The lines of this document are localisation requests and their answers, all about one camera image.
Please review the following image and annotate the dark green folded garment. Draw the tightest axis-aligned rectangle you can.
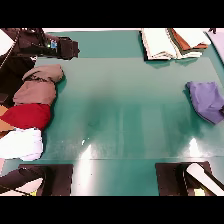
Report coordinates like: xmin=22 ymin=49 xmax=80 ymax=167
xmin=166 ymin=30 xmax=201 ymax=56

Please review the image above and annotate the orange-brown folded garment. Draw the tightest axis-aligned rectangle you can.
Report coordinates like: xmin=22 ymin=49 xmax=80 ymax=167
xmin=167 ymin=28 xmax=209 ymax=52

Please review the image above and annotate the beige garment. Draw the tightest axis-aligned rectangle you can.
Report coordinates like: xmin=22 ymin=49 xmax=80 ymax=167
xmin=21 ymin=64 xmax=65 ymax=84

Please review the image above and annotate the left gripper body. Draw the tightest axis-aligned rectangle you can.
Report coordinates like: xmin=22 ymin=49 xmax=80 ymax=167
xmin=58 ymin=37 xmax=81 ymax=61

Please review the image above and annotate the orange garment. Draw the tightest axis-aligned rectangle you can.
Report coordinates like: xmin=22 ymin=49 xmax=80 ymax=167
xmin=0 ymin=105 xmax=16 ymax=133

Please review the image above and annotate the lavender garment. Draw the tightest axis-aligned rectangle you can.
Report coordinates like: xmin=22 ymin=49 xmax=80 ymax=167
xmin=185 ymin=80 xmax=224 ymax=125

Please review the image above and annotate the red garment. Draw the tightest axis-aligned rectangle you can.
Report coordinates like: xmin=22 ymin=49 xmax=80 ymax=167
xmin=0 ymin=103 xmax=52 ymax=132

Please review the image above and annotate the taupe garment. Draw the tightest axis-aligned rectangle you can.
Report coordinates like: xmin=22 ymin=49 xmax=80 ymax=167
xmin=12 ymin=80 xmax=58 ymax=107

